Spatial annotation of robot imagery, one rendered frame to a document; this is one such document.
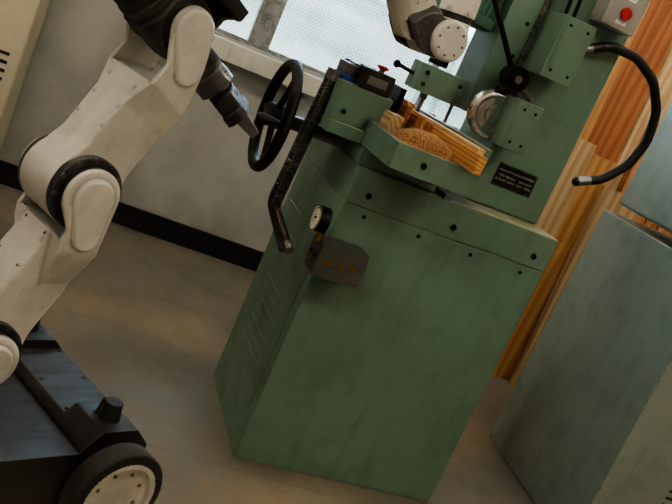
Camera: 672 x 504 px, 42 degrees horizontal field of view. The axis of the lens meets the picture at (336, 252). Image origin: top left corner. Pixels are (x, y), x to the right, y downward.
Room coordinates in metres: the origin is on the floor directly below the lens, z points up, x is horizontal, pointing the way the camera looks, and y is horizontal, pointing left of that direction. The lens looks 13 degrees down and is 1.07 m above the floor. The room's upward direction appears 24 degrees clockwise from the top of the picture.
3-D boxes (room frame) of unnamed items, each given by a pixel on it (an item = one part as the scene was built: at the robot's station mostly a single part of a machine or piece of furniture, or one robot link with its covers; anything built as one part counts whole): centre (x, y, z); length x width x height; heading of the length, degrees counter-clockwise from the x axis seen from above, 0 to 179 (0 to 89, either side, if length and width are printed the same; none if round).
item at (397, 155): (2.17, 0.03, 0.87); 0.61 x 0.30 x 0.06; 21
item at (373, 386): (2.33, -0.16, 0.36); 0.58 x 0.45 x 0.71; 111
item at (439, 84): (2.29, -0.06, 1.03); 0.14 x 0.07 x 0.09; 111
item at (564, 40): (2.22, -0.30, 1.23); 0.09 x 0.08 x 0.15; 111
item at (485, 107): (2.22, -0.21, 1.02); 0.12 x 0.03 x 0.12; 111
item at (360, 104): (2.14, 0.11, 0.91); 0.15 x 0.14 x 0.09; 21
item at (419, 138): (1.95, -0.08, 0.92); 0.14 x 0.09 x 0.04; 111
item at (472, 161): (2.18, -0.08, 0.92); 0.67 x 0.02 x 0.04; 21
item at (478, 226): (2.33, -0.16, 0.76); 0.57 x 0.45 x 0.09; 111
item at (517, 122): (2.21, -0.27, 1.02); 0.09 x 0.07 x 0.12; 21
